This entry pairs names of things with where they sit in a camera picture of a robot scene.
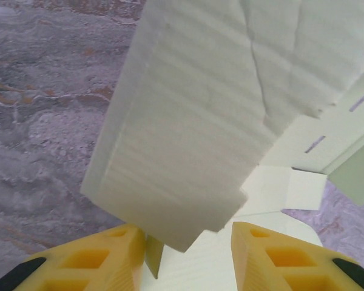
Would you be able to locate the light green paper box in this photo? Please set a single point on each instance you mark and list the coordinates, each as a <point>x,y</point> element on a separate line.
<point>185,121</point>

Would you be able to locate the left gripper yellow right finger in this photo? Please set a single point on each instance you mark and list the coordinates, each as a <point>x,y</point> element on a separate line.
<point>285,263</point>

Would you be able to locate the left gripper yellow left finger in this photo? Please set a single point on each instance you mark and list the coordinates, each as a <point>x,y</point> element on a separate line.
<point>88,263</point>

